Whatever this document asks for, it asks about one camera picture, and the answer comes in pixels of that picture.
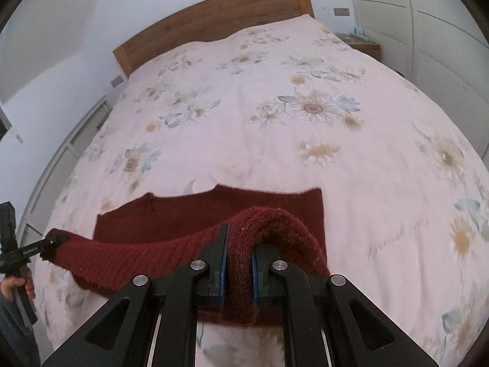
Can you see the wooden nightstand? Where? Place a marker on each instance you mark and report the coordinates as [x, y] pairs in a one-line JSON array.
[[366, 47]]

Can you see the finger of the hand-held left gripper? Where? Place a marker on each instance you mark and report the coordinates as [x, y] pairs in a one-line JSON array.
[[38, 247]]

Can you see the wall switch plate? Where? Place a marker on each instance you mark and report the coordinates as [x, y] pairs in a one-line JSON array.
[[117, 81], [341, 11]]

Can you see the teal item on nightstand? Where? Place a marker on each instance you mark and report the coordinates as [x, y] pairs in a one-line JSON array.
[[361, 33]]

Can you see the white wardrobe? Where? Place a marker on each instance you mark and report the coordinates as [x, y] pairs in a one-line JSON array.
[[439, 38]]

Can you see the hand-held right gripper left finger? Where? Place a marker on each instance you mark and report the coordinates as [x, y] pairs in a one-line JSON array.
[[225, 260]]

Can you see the person's left hand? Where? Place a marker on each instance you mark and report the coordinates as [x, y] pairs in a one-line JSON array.
[[9, 285]]

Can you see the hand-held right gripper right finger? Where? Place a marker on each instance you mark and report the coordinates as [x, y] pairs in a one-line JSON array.
[[255, 279]]

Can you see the dark red knitted sweater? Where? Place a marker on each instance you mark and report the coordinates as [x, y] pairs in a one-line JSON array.
[[172, 252]]

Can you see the person's left forearm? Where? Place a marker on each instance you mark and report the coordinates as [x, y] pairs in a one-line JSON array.
[[15, 336]]

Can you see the wooden headboard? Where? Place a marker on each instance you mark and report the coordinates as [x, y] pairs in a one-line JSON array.
[[214, 19]]

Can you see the bed with floral duvet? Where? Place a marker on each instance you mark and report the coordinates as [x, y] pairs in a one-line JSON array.
[[305, 153]]

